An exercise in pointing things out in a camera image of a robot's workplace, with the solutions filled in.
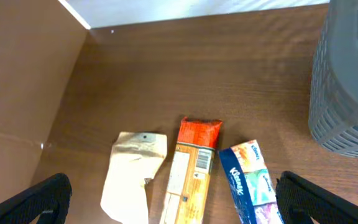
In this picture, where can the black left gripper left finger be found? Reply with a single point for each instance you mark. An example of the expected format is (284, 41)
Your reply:
(47, 202)

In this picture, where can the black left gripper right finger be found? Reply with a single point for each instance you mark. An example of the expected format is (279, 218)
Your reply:
(301, 201)

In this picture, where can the Kleenex tissue multipack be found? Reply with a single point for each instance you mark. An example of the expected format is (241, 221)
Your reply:
(250, 184)

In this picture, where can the beige paper pouch left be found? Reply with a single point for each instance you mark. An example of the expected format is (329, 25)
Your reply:
(134, 161)

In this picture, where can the grey plastic basket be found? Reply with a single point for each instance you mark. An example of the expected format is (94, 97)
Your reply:
(333, 113)

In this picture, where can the orange spaghetti packet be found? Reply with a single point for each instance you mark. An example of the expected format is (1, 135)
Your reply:
(190, 173)

